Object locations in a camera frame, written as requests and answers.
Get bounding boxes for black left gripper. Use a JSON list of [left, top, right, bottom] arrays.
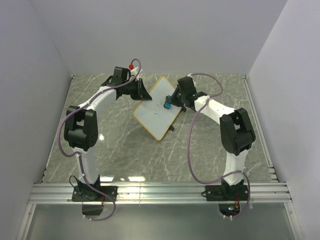
[[123, 79, 152, 101]]

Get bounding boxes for blue whiteboard eraser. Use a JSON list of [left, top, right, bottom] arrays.
[[163, 100, 171, 110]]

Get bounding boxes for yellow framed whiteboard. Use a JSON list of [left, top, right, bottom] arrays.
[[132, 76, 182, 141]]

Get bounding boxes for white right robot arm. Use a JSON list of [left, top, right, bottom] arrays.
[[163, 87, 256, 200]]

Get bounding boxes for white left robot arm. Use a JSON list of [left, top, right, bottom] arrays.
[[58, 73, 152, 201]]

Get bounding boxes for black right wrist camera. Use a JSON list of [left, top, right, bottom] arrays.
[[177, 76, 197, 96]]

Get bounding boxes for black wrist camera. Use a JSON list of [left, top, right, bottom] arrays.
[[177, 76, 197, 96], [111, 66, 131, 86]]

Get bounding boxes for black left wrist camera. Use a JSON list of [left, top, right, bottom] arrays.
[[111, 66, 131, 86]]

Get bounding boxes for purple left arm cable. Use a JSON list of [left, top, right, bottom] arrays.
[[57, 58, 143, 221]]

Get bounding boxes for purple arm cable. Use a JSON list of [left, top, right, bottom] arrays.
[[57, 58, 143, 221], [186, 72, 251, 221]]

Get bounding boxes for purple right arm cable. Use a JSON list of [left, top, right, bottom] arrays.
[[186, 72, 251, 221]]

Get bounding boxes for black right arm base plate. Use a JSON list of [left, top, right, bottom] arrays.
[[201, 184, 250, 202]]

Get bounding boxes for aluminium mounting rail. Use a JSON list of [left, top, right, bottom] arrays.
[[28, 182, 292, 205]]

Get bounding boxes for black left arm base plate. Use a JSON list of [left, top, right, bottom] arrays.
[[71, 184, 118, 202]]

